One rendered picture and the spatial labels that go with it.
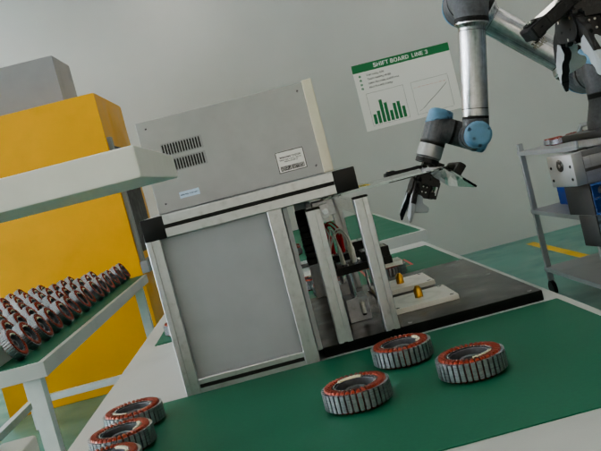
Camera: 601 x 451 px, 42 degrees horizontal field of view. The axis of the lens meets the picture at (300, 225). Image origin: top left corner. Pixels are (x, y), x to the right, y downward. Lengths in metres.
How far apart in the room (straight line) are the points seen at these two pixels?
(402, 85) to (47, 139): 3.30
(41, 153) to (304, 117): 3.86
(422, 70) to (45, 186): 6.58
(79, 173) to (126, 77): 6.43
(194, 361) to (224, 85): 5.66
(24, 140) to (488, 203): 4.09
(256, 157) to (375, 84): 5.56
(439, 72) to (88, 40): 3.13
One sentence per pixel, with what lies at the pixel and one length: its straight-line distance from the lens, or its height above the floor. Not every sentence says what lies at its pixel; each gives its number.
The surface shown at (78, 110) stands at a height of 1.86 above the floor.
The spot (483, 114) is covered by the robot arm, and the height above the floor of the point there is 1.16.
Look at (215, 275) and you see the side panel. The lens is 1.61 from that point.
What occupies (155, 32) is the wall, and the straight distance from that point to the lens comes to 7.29.
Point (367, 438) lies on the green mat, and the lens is 1.15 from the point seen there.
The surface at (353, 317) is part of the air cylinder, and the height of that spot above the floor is 0.78.
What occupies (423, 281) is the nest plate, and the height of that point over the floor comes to 0.78.
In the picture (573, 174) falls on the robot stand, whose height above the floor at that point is 0.93.
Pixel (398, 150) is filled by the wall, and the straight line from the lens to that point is 7.23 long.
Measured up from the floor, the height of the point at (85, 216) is 1.18.
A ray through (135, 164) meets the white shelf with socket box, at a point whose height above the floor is 1.18.
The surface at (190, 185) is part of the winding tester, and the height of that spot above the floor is 1.16.
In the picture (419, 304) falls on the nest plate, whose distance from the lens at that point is 1.78.
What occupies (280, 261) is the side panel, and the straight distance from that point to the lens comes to 1.59.
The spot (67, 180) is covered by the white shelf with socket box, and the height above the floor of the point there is 1.19.
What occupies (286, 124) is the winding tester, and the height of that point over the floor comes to 1.24.
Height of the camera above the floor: 1.14
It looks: 4 degrees down
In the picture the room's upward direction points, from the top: 14 degrees counter-clockwise
